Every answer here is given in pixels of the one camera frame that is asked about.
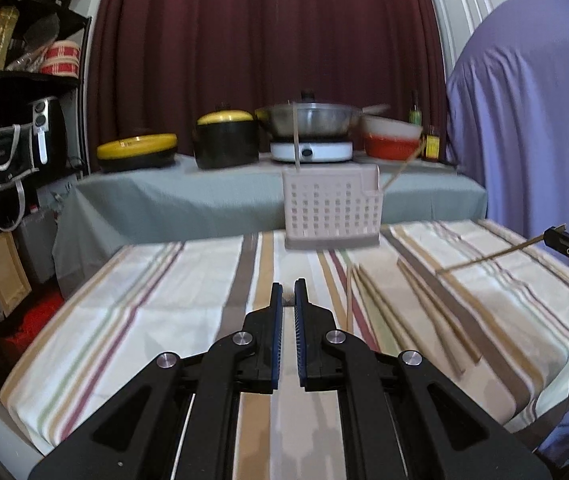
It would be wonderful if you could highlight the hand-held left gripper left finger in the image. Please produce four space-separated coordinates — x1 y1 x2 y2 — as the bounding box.
28 282 284 480

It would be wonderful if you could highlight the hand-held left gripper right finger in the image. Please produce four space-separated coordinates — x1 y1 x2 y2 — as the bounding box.
294 280 552 480

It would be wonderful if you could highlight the wooden chopstick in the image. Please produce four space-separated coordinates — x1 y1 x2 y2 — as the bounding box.
383 144 426 192
404 259 483 364
435 239 547 275

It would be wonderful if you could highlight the white perforated utensil holder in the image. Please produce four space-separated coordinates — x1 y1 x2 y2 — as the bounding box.
283 164 381 251

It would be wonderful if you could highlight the purple cloth cover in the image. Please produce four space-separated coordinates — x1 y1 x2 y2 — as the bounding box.
445 0 569 271

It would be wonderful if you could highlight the striped tablecloth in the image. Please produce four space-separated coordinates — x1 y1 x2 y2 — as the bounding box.
0 219 569 480

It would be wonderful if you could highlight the grey tablecloth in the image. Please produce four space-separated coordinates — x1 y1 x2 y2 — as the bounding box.
53 152 488 301

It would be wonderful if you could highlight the sauce jar yellow label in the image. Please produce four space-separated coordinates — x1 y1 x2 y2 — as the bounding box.
424 126 441 162

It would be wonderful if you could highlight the white induction cooker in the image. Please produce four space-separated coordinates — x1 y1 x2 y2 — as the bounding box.
270 137 354 164

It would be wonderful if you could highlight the black pot yellow lid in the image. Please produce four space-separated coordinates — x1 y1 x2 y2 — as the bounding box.
194 104 260 170

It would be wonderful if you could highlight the red colander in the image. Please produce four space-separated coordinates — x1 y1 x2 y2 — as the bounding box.
363 135 423 160

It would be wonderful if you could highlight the white bowl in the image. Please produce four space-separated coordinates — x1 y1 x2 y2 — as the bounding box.
361 115 424 140

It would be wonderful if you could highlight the steel wok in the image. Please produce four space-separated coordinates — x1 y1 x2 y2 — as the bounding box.
255 105 365 140

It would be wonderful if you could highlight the flat black pan yellow lid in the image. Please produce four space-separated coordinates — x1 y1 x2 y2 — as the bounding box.
97 133 179 174

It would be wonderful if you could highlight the glass wok lid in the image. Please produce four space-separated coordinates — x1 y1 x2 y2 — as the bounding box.
264 90 360 111

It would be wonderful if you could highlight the white door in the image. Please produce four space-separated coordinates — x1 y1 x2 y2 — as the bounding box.
420 0 542 86

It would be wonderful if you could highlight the maroon curtain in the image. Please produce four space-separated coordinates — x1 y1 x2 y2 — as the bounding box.
87 0 449 176

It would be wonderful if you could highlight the black air fryer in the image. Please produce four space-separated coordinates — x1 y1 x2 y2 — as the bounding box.
27 96 68 167

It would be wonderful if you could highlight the black shelf unit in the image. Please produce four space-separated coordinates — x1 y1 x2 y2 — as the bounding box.
0 0 94 336

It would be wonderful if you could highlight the red striped round tin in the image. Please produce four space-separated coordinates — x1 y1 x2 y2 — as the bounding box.
39 41 82 77

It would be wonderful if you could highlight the clear plastic bag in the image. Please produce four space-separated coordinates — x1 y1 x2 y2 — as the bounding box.
7 12 61 72

